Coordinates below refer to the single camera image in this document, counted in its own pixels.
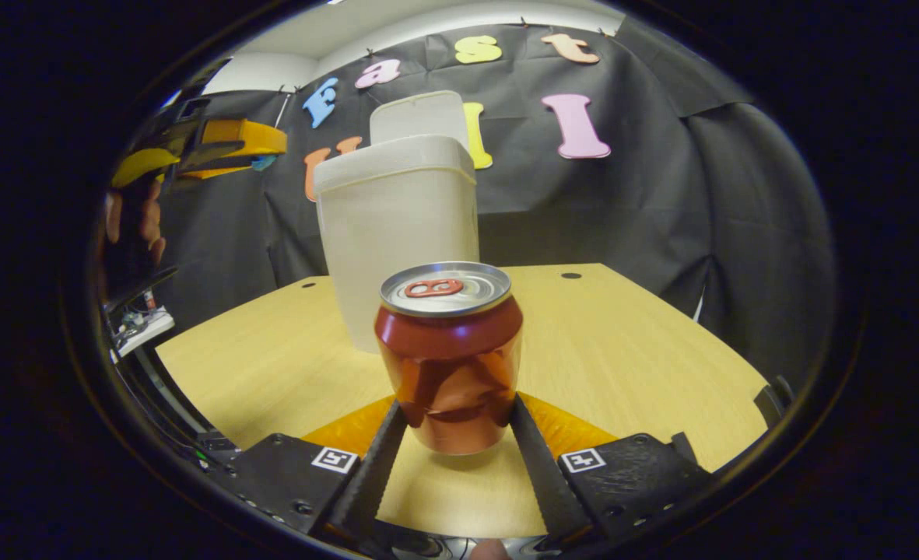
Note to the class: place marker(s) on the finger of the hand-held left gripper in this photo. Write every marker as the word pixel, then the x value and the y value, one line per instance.
pixel 241 136
pixel 144 159

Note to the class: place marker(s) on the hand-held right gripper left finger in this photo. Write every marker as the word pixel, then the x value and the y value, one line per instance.
pixel 373 474

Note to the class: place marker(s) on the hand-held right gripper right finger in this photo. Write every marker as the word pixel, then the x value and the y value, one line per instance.
pixel 541 474

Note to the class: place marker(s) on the blue paper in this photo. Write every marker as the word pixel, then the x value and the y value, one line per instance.
pixel 264 162

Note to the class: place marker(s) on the red pop can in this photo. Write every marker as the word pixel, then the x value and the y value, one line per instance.
pixel 447 365

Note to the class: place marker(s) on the white desktop garbage bin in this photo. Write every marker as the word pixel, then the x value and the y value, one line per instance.
pixel 397 225

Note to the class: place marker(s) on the wooden desktop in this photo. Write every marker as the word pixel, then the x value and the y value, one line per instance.
pixel 622 350

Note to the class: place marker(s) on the white side table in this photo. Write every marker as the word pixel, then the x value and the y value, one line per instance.
pixel 144 328

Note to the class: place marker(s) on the black desk edge clamp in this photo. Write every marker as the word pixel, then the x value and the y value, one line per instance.
pixel 772 403

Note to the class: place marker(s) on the black backdrop cloth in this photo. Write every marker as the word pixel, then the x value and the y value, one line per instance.
pixel 622 218

